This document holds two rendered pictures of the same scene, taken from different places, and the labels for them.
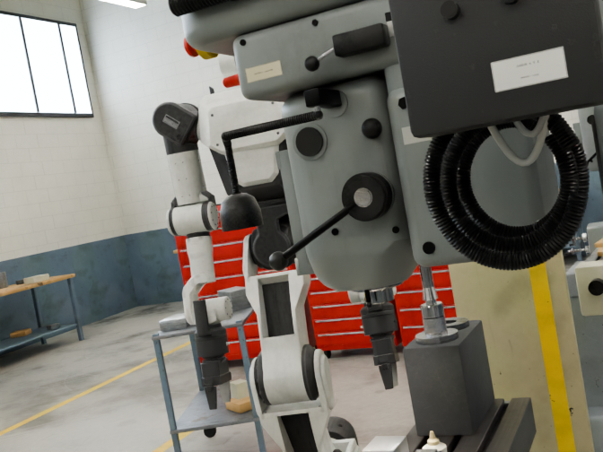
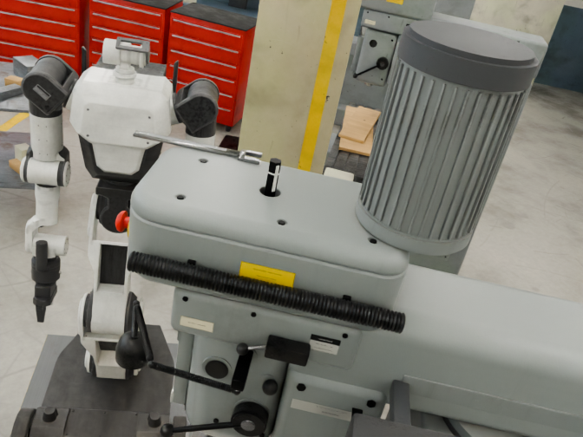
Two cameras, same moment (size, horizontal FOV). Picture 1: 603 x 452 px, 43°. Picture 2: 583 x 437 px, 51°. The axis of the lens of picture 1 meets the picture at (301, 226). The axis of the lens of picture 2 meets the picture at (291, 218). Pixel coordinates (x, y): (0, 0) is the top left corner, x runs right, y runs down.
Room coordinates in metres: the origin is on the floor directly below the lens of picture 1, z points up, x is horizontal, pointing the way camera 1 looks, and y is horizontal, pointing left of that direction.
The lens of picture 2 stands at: (0.35, 0.22, 2.39)
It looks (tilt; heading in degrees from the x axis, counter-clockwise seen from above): 30 degrees down; 337
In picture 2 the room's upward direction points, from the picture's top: 12 degrees clockwise
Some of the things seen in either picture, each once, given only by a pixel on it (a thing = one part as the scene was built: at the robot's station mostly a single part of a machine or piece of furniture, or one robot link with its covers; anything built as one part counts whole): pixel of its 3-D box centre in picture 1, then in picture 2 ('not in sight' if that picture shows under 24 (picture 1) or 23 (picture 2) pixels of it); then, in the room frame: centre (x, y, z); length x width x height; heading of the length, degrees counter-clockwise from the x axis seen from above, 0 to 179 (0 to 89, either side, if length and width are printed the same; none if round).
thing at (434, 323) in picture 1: (434, 321); not in sight; (1.58, -0.24, 1.16); 0.05 x 0.05 x 0.06
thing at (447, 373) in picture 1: (450, 372); not in sight; (1.63, -0.26, 1.03); 0.22 x 0.12 x 0.20; 154
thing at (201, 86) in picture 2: not in sight; (201, 108); (2.04, -0.15, 1.70); 0.12 x 0.09 x 0.14; 168
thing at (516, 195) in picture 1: (479, 165); (329, 388); (1.15, -0.28, 1.47); 0.24 x 0.19 x 0.26; 155
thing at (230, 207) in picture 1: (240, 210); (134, 346); (1.32, 0.10, 1.46); 0.07 x 0.07 x 0.06
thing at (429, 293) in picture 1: (426, 277); not in sight; (1.58, -0.24, 1.25); 0.03 x 0.03 x 0.11
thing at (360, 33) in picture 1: (346, 48); (272, 348); (1.08, -0.11, 1.66); 0.12 x 0.04 x 0.04; 65
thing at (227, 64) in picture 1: (240, 64); (123, 57); (2.06, 0.08, 1.84); 0.10 x 0.07 x 0.09; 78
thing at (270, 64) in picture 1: (362, 50); (274, 291); (1.21, -0.14, 1.68); 0.34 x 0.24 x 0.10; 65
